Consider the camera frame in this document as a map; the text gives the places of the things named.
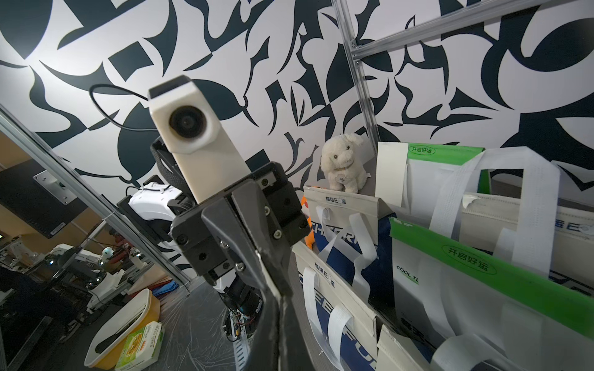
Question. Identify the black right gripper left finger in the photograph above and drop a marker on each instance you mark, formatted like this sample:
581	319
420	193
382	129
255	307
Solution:
264	352

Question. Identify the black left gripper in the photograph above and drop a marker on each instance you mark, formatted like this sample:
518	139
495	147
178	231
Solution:
250	225

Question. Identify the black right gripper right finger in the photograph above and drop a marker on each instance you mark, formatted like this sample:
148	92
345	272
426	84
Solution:
294	355

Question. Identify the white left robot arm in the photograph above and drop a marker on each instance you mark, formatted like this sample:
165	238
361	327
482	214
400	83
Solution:
167	213

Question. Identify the blue white front left bag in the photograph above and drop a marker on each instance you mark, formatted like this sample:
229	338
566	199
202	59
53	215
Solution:
345	328

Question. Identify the blue white front right bag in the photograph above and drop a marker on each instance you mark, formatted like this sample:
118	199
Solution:
398	353

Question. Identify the white plush rabbit toy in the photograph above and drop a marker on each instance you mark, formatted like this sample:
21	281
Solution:
341	165

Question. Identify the green tissue box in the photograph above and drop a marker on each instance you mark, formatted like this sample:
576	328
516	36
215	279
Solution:
141	348

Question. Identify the yellow white floor bin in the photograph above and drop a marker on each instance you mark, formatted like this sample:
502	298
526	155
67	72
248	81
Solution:
106	347

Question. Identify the green white middle bag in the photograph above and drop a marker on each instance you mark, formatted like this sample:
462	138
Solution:
478	308

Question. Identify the green white bag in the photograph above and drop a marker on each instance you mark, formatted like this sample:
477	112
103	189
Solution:
478	308
429	166

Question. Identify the green white back left bag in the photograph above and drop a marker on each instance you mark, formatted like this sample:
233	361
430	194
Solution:
429	166

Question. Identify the white blue back right bag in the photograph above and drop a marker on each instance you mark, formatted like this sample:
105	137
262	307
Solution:
532	232

